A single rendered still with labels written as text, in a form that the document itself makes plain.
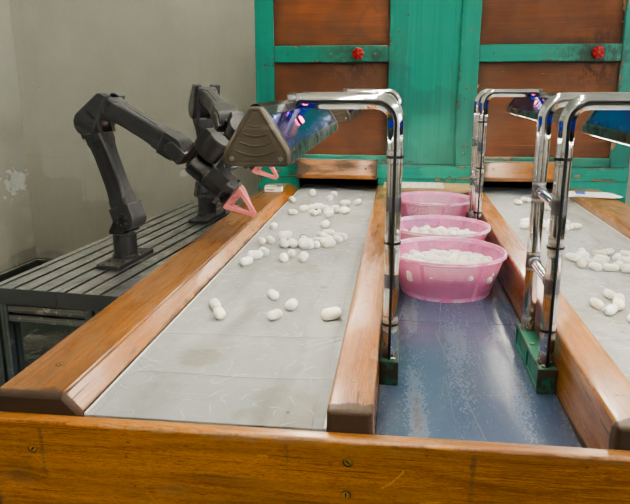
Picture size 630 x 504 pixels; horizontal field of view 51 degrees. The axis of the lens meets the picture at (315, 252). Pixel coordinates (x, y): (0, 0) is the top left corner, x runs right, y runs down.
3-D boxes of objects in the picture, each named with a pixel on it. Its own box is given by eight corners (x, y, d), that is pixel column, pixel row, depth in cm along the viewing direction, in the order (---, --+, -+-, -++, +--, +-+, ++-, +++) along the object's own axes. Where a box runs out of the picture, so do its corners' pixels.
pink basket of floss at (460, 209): (430, 237, 205) (432, 207, 203) (374, 223, 226) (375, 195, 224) (488, 227, 220) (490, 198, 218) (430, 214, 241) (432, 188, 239)
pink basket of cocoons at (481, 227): (410, 275, 165) (411, 237, 163) (375, 250, 190) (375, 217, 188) (507, 268, 172) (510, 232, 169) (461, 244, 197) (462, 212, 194)
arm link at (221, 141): (237, 144, 168) (203, 112, 169) (221, 147, 160) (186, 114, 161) (211, 178, 173) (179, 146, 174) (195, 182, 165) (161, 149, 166)
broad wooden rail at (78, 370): (7, 519, 88) (-10, 389, 83) (268, 229, 262) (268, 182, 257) (94, 526, 86) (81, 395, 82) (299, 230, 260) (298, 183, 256)
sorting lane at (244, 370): (84, 429, 83) (83, 413, 82) (298, 194, 257) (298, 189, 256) (325, 445, 79) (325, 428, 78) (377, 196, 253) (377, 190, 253)
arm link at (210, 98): (243, 111, 205) (215, 79, 228) (215, 112, 202) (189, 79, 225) (240, 148, 212) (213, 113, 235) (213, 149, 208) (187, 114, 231)
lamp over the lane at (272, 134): (222, 166, 78) (220, 103, 77) (299, 130, 138) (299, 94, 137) (289, 167, 78) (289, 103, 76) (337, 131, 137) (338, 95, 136)
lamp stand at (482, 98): (471, 245, 196) (480, 88, 185) (464, 231, 215) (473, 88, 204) (538, 247, 193) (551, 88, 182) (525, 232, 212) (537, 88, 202)
